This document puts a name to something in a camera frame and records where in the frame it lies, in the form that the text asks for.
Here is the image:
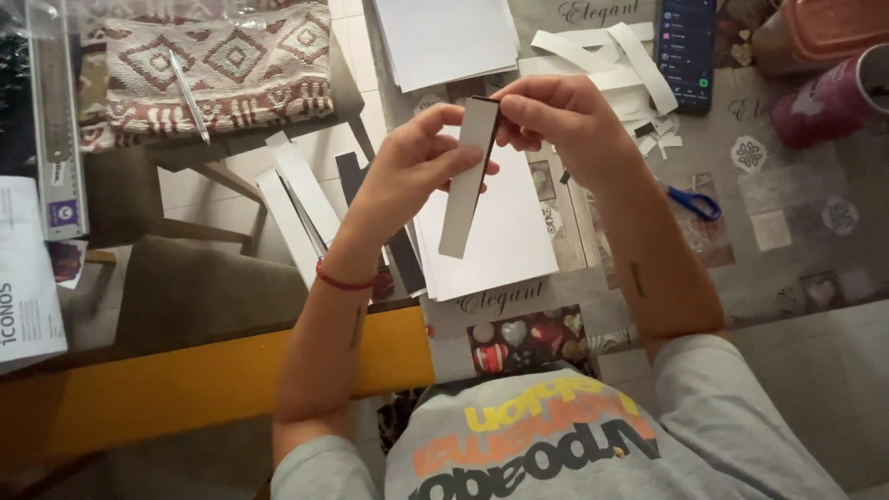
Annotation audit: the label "purple printed card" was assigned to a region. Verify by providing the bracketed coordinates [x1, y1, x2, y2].
[46, 239, 89, 290]

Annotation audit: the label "white printed booklet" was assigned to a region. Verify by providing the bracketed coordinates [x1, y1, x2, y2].
[0, 175, 69, 369]

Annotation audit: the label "blue handled scissors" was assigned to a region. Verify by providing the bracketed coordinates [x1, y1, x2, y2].
[665, 183, 723, 223]

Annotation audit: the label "heap of white paper strips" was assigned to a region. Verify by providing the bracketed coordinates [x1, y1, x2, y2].
[517, 21, 685, 161]

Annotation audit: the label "grey printed t-shirt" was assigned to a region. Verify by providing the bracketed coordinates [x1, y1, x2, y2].
[271, 333, 850, 500]

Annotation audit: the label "white and black paper strip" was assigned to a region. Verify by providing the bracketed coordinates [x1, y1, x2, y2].
[438, 95, 501, 260]

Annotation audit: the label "clear pen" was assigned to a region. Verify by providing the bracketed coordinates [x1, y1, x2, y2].
[167, 49, 212, 146]

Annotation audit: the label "white paper sheets pile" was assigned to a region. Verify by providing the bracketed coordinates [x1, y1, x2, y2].
[413, 125, 561, 303]

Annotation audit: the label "patterned woven cushion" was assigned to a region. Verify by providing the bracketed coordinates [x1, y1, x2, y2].
[76, 0, 336, 152]

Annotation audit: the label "pink cup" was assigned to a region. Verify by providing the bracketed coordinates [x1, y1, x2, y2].
[770, 43, 889, 150]

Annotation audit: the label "black smartphone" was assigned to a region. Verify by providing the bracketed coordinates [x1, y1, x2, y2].
[653, 0, 720, 116]

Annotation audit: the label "red string bracelet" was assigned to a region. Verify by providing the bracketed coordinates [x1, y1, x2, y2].
[315, 258, 382, 292]

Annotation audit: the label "red plastic container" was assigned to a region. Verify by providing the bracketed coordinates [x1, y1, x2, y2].
[752, 0, 889, 77]

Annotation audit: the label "person's right hand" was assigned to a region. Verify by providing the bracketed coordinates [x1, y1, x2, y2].
[490, 74, 654, 193]

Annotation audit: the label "brown wooden chair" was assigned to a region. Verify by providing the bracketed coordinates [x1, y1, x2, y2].
[82, 31, 379, 355]

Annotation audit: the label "long white card strips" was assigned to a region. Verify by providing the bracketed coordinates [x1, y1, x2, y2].
[255, 131, 343, 290]

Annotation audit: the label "person's left hand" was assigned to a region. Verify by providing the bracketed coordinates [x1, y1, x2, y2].
[332, 103, 501, 280]

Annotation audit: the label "stack of white paper sheets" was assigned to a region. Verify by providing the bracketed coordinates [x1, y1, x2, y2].
[371, 0, 522, 94]

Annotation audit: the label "metal ruler in sleeve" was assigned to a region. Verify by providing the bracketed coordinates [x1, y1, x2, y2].
[24, 0, 90, 242]

